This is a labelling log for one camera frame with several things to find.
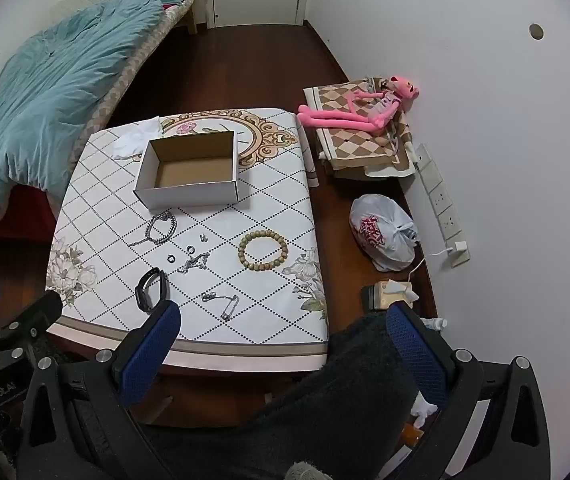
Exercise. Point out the folded brown checkered cloth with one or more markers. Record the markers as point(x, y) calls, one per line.
point(355, 147)

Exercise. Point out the white crumpled tissue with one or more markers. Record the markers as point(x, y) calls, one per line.
point(132, 142)

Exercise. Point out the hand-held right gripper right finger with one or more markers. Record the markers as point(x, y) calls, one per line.
point(415, 345)

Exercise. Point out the white charger plug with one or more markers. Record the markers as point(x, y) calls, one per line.
point(459, 247)

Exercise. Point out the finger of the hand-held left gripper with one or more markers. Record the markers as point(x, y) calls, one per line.
point(40, 310)

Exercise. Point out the small white bottle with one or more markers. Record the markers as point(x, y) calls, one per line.
point(432, 323)

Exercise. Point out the black wristband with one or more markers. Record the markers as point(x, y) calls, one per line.
point(140, 290)

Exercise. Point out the white knotted plastic bag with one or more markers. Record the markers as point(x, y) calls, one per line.
point(377, 230)

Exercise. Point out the tissue packet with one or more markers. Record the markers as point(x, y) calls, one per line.
point(385, 297)

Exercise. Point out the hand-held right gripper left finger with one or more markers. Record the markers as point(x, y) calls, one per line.
point(150, 345)

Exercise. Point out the cardboard box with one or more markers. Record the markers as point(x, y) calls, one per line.
point(185, 175)

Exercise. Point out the teal blanket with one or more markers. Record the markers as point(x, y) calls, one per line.
point(55, 85)

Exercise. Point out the round grey wall cap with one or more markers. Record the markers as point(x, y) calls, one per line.
point(536, 31)

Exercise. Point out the pink plush toy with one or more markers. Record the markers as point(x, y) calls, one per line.
point(345, 119)

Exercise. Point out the white power strip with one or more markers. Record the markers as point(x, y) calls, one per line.
point(440, 200)

